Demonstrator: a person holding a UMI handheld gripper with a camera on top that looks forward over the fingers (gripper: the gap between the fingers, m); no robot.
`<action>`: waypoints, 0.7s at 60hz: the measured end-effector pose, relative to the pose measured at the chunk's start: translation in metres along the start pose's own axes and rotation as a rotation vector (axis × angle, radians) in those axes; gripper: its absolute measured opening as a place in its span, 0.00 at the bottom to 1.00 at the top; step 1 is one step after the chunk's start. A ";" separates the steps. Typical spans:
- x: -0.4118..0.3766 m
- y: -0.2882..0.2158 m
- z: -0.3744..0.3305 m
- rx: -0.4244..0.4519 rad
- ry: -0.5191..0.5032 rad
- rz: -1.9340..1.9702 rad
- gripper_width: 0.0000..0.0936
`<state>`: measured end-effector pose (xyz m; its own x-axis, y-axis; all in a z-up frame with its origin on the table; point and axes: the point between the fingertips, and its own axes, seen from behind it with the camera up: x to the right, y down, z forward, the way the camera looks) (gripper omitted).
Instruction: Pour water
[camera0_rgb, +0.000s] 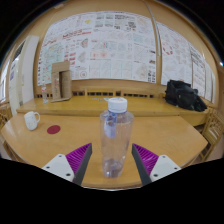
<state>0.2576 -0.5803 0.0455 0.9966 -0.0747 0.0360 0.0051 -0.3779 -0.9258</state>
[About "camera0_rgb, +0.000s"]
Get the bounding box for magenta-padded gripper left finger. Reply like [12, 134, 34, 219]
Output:
[41, 142, 93, 187]

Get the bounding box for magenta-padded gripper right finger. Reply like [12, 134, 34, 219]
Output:
[131, 143, 183, 187]

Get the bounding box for clear plastic bottle white cap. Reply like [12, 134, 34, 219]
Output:
[99, 97, 135, 179]

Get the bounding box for flat round red coaster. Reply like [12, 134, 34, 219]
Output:
[46, 124, 62, 135]

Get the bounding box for white ceramic mug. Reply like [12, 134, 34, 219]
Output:
[23, 110, 41, 131]

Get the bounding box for wooden chair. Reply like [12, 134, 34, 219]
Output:
[0, 102, 14, 132]
[199, 109, 224, 162]

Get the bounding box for small clear plastic bottle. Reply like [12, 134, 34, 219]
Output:
[41, 83, 49, 104]

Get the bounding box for black bag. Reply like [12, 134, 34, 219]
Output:
[164, 79, 208, 113]

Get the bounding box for brown cardboard box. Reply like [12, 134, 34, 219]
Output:
[50, 60, 73, 103]

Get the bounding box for white door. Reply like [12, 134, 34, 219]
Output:
[8, 35, 40, 116]

